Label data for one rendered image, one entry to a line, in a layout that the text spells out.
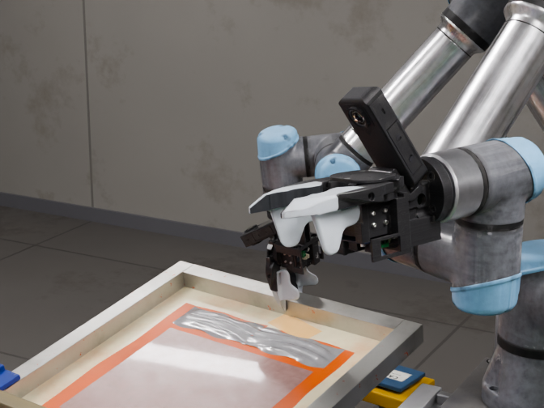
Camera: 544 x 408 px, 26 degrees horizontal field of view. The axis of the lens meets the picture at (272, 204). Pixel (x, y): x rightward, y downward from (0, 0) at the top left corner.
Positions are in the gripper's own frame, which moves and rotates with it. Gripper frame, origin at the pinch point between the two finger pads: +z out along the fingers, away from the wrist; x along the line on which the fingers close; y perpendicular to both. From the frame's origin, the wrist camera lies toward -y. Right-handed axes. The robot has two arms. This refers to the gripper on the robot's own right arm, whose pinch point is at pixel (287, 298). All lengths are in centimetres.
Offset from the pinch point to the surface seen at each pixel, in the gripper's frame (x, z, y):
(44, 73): 265, 83, -376
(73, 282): 177, 151, -280
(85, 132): 263, 115, -350
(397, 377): 15.4, 23.3, 13.6
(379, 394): 9.6, 24.2, 12.7
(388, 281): 270, 169, -158
